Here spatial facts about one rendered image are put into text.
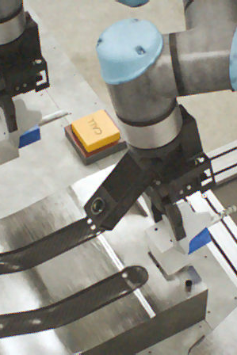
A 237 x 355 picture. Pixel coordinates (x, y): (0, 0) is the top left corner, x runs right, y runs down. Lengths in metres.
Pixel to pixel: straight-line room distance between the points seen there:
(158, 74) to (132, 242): 0.38
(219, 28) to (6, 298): 0.49
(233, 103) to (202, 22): 1.68
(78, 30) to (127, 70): 1.94
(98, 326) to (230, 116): 1.49
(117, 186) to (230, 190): 1.11
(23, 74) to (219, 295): 0.44
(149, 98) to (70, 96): 0.61
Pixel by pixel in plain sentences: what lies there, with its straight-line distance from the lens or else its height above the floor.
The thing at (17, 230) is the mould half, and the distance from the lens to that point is 1.39.
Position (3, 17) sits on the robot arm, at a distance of 1.23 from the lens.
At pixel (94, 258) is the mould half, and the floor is 0.89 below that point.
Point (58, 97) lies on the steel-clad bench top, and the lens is 1.66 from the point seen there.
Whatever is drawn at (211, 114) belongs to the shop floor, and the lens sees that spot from 2.71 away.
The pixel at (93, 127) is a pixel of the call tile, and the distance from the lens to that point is 1.56.
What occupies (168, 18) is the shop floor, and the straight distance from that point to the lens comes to 2.99.
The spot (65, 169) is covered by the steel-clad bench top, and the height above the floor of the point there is 0.80.
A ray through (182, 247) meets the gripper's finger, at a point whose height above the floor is 0.97.
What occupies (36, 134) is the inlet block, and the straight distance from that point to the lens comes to 1.43.
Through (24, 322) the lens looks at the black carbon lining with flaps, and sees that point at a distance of 1.29.
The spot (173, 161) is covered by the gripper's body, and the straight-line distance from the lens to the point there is 1.18.
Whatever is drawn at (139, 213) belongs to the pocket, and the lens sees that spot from 1.42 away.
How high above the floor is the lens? 2.01
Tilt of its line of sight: 52 degrees down
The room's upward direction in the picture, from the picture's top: 3 degrees counter-clockwise
